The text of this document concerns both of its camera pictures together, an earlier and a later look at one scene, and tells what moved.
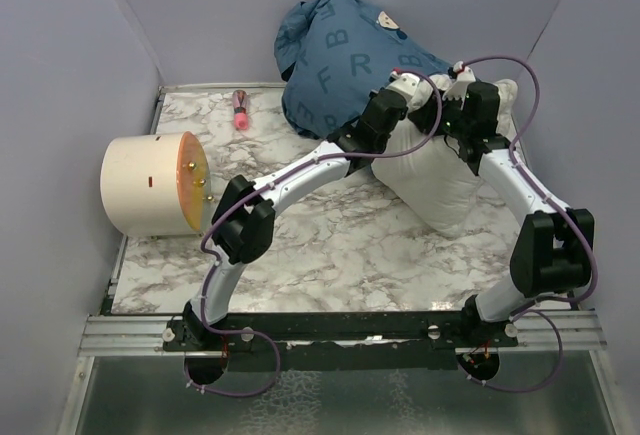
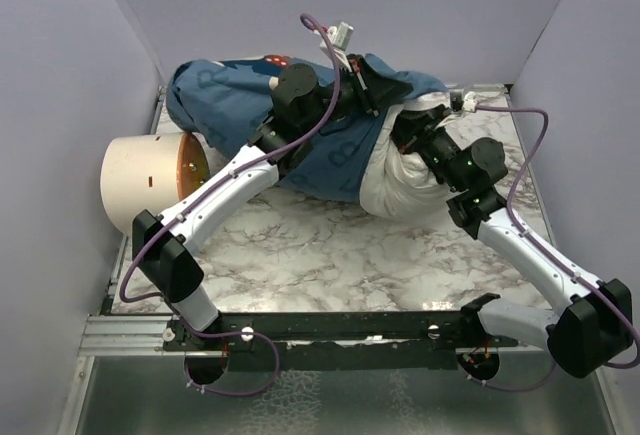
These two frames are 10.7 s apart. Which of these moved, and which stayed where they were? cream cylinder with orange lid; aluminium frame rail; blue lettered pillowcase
Moved: blue lettered pillowcase
Stayed: aluminium frame rail; cream cylinder with orange lid
